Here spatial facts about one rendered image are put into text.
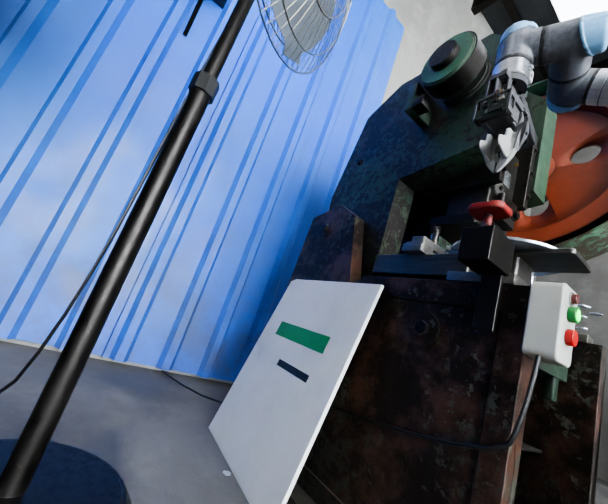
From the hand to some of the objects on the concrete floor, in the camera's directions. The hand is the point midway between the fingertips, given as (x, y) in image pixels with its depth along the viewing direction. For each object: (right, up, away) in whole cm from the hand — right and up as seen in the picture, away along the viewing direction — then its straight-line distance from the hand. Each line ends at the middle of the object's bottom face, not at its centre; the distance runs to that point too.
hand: (497, 168), depth 65 cm
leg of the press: (-42, -82, +14) cm, 93 cm away
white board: (-56, -79, +22) cm, 99 cm away
